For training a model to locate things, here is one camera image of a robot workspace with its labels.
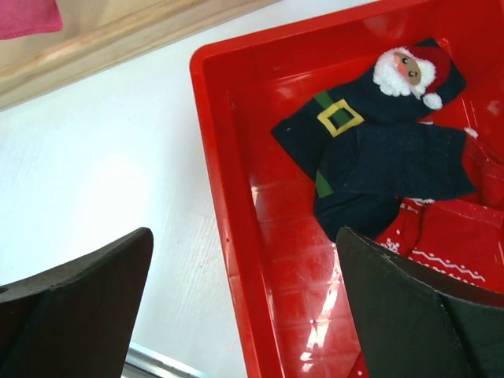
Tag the navy santa sock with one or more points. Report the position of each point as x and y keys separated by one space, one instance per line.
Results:
x=406 y=83
x=365 y=173

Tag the pink sock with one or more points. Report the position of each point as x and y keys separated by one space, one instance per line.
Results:
x=28 y=17

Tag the wooden rack frame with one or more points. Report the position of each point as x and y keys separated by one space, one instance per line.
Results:
x=99 y=34

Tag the red snowflake sock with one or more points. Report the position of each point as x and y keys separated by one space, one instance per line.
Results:
x=463 y=238

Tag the red plastic bin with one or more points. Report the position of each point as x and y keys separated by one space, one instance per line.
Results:
x=287 y=285

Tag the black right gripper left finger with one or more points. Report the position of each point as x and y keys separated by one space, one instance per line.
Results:
x=76 y=319

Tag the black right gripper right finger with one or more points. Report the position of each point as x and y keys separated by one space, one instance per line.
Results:
x=413 y=321

